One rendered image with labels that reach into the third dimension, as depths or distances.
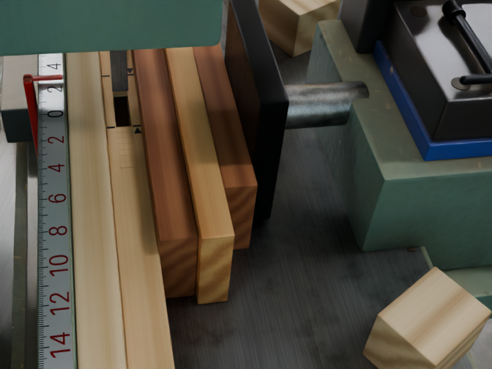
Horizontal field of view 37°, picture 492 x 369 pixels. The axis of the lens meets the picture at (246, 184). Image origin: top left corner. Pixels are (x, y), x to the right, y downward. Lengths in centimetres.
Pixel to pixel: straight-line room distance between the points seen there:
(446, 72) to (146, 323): 19
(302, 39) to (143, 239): 23
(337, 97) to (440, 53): 6
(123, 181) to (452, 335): 18
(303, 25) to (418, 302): 24
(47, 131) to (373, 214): 18
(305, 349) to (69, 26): 19
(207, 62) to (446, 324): 20
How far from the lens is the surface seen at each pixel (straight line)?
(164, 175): 37
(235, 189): 37
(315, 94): 41
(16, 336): 50
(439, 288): 37
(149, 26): 36
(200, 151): 38
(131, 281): 34
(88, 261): 34
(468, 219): 43
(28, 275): 51
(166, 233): 35
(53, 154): 38
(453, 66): 39
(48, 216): 35
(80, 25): 36
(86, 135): 40
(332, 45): 45
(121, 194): 38
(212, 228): 34
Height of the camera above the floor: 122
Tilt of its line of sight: 47 degrees down
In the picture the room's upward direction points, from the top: 7 degrees clockwise
